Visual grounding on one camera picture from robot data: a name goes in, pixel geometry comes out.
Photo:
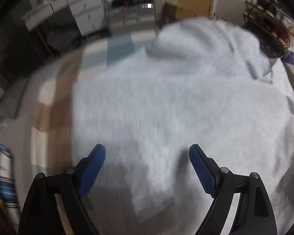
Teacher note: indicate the silver suitcase lying flat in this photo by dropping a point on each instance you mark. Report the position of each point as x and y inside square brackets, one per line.
[133, 15]

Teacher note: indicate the white fleece sweatshirt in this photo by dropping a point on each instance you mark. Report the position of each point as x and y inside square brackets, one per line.
[200, 82]

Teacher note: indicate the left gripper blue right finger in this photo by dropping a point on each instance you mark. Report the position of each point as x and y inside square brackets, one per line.
[219, 185]

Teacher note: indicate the brown cardboard box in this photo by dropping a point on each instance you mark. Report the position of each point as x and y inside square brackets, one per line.
[175, 11]

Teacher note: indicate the checkered tablecloth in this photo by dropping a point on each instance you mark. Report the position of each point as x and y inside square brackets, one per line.
[51, 131]

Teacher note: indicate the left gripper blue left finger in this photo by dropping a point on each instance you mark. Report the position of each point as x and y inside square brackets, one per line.
[77, 182]

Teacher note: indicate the white drawer desk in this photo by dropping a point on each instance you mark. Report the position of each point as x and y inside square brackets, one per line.
[88, 15]

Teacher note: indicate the bamboo shoe rack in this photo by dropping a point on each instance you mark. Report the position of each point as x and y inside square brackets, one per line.
[274, 28]

